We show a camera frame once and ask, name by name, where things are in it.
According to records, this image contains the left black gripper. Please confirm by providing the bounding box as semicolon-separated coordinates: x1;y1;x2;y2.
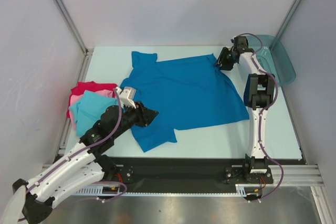
111;99;159;139

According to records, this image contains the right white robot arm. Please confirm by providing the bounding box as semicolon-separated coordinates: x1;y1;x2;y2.
215;33;279;184

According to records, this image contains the left aluminium corner post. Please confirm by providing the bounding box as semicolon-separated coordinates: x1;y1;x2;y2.
53;0;89;55

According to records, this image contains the folded pink t shirt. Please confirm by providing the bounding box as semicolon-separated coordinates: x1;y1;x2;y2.
69;90;114;106

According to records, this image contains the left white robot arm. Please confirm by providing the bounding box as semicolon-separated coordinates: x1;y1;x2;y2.
13;102;159;223

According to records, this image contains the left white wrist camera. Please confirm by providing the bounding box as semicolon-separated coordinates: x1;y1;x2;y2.
113;87;136;108

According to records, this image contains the aluminium corner post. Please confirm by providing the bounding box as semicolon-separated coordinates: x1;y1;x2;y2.
53;0;89;55
271;0;303;47

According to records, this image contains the teal transparent plastic bin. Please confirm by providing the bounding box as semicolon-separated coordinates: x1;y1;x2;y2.
247;35;296;87

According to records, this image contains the aluminium front frame rail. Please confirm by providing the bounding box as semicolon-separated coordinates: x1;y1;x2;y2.
41;165;323;186

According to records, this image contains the light blue cable duct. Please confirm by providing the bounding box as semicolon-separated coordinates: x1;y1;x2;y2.
73;185;103;196

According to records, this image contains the right light cable duct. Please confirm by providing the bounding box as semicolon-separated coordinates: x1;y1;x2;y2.
236;184;263;196

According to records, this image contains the blue t shirt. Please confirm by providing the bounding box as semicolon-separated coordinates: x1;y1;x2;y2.
121;51;249;152

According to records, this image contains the folded cyan t shirt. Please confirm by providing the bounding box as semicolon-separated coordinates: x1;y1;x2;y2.
69;93;118;137

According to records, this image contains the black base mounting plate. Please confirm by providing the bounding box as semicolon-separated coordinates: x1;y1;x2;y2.
96;155;274;194

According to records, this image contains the folded red t shirt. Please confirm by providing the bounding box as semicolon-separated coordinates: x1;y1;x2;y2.
66;81;118;118

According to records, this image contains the right aluminium corner post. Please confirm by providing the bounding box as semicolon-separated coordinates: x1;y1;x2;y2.
271;0;303;47

